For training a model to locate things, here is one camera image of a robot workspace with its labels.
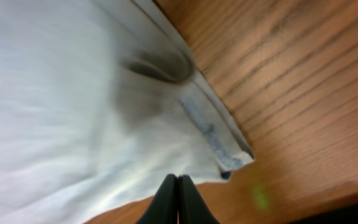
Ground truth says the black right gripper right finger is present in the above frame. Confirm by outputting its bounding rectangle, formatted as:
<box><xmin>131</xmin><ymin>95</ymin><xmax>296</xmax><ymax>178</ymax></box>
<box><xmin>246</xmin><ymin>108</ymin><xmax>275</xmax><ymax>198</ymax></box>
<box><xmin>178</xmin><ymin>175</ymin><xmax>219</xmax><ymax>224</ymax></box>

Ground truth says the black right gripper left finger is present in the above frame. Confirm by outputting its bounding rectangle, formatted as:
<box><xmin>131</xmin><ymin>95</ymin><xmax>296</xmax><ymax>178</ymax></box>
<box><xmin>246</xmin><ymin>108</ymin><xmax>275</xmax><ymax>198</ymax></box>
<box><xmin>136</xmin><ymin>174</ymin><xmax>178</xmax><ymax>224</ymax></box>

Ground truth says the light blue printed t-shirt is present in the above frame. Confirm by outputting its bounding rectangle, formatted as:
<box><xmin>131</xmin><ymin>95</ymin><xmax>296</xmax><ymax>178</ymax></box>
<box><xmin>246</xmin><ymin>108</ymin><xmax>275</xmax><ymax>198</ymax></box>
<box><xmin>0</xmin><ymin>0</ymin><xmax>254</xmax><ymax>223</ymax></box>

